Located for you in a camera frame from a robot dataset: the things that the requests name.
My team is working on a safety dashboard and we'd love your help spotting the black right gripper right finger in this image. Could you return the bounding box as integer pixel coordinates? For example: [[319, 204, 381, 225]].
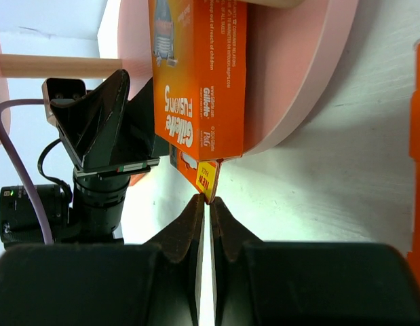
[[210, 198, 420, 325]]

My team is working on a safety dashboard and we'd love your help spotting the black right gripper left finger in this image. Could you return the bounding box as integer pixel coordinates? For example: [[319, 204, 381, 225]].
[[0, 195, 205, 325]]

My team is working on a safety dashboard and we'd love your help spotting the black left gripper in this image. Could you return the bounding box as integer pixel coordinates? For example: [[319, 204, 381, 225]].
[[0, 69, 169, 249]]

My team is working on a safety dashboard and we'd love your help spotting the orange Gillette box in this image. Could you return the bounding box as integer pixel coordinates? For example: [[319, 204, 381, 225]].
[[149, 0, 247, 202]]

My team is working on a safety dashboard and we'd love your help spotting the pink three-tier shelf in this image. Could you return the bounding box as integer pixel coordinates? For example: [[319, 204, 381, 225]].
[[0, 1, 358, 154]]

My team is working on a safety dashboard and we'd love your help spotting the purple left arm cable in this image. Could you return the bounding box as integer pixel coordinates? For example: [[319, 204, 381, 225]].
[[0, 98, 55, 245]]

